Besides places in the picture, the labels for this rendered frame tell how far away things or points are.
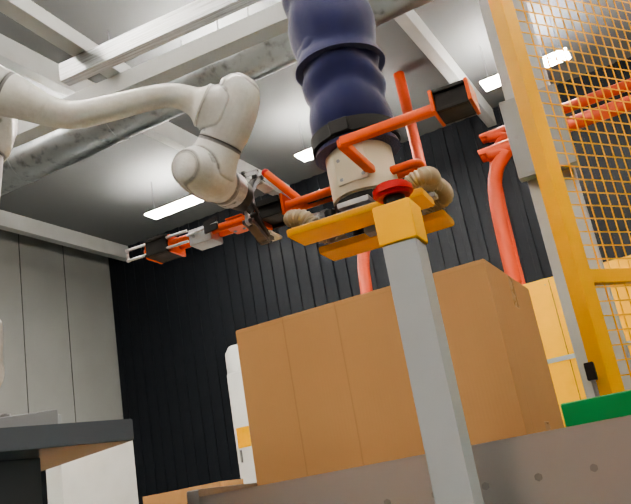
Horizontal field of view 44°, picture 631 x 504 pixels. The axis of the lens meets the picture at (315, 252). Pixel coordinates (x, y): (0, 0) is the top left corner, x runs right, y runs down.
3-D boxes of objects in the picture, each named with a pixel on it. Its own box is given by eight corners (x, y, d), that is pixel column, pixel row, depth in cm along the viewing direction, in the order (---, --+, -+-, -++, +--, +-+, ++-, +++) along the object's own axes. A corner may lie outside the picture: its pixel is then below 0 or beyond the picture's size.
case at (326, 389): (572, 454, 178) (528, 288, 190) (534, 462, 143) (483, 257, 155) (340, 495, 202) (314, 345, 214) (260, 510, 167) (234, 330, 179)
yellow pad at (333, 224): (435, 206, 180) (430, 186, 181) (423, 194, 171) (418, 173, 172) (304, 246, 191) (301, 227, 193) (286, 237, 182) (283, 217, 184)
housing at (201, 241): (224, 244, 210) (222, 228, 212) (211, 238, 204) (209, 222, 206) (202, 251, 213) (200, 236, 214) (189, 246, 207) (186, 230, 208)
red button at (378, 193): (421, 206, 135) (416, 185, 136) (408, 195, 129) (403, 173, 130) (384, 218, 137) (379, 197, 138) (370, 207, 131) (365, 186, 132)
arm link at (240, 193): (206, 208, 179) (219, 215, 185) (240, 197, 176) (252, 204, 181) (201, 172, 182) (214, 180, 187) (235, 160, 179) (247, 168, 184)
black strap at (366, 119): (412, 149, 202) (408, 135, 204) (383, 116, 182) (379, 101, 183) (333, 175, 210) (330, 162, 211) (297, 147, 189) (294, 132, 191)
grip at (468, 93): (481, 114, 162) (475, 93, 163) (472, 98, 154) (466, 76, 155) (442, 127, 164) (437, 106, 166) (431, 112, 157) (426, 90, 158)
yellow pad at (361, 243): (455, 226, 197) (450, 207, 198) (445, 216, 188) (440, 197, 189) (333, 262, 208) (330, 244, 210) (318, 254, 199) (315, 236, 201)
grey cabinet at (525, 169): (579, 165, 265) (556, 88, 274) (577, 160, 260) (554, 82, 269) (521, 183, 272) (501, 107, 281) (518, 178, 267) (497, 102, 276)
